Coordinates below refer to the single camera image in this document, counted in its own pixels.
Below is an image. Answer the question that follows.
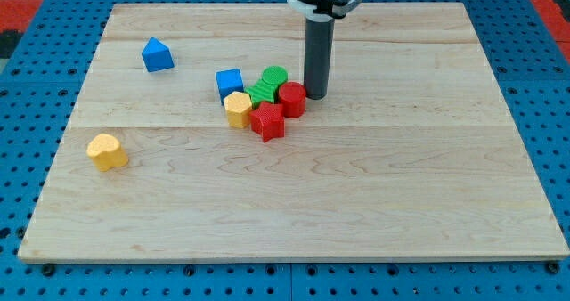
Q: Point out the wooden board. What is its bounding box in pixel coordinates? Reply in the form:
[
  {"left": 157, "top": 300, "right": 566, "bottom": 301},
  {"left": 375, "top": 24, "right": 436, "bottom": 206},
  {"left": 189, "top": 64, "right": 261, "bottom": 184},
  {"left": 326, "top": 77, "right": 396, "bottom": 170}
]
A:
[{"left": 18, "top": 3, "right": 569, "bottom": 264}]

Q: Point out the red cylinder block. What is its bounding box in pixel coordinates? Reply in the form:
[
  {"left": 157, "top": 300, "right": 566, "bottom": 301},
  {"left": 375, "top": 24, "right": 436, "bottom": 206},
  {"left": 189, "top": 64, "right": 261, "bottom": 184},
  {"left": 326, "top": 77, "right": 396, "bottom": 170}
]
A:
[{"left": 278, "top": 82, "right": 306, "bottom": 118}]

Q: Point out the yellow heart block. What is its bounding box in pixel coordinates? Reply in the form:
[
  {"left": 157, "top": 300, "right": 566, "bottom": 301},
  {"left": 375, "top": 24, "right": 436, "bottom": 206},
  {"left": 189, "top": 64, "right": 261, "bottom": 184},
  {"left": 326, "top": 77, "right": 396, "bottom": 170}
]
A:
[{"left": 86, "top": 134, "right": 129, "bottom": 172}]

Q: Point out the blue cube block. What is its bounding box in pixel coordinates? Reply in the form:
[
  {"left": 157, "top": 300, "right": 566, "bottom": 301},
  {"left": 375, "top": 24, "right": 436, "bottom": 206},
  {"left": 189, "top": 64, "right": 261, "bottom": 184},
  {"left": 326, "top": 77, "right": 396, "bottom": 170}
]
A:
[{"left": 215, "top": 69, "right": 244, "bottom": 105}]

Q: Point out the blue triangle block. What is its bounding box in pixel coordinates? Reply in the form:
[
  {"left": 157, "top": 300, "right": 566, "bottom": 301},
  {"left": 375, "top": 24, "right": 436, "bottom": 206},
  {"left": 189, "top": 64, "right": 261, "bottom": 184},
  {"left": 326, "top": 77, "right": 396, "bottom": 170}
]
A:
[{"left": 141, "top": 37, "right": 175, "bottom": 72}]

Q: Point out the yellow hexagon block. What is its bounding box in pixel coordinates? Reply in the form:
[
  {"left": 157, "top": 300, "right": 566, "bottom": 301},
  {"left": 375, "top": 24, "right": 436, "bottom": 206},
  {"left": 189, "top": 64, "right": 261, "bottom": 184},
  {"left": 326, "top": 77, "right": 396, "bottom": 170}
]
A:
[{"left": 224, "top": 92, "right": 253, "bottom": 128}]

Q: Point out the green circle block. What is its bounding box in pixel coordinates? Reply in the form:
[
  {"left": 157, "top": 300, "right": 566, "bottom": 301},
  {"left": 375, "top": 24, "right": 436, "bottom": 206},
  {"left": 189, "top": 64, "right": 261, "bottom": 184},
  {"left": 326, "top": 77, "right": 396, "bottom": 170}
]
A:
[{"left": 261, "top": 65, "right": 289, "bottom": 85}]

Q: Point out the green star block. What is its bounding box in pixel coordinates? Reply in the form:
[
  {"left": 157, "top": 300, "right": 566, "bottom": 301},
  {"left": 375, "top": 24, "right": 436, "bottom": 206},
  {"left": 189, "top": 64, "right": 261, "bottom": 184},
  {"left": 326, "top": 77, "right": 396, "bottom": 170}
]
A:
[{"left": 245, "top": 79, "right": 279, "bottom": 109}]

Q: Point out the red star block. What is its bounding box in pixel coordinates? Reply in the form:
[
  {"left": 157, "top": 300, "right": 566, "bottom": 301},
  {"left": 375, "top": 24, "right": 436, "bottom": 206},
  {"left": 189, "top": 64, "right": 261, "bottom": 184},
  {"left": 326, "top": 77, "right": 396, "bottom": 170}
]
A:
[{"left": 249, "top": 101, "right": 285, "bottom": 142}]

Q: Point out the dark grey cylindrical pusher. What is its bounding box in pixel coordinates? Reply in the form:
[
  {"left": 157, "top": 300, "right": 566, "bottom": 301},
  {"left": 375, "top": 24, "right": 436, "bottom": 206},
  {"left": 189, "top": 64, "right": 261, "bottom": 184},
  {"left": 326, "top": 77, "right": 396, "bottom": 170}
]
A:
[{"left": 304, "top": 20, "right": 335, "bottom": 100}]

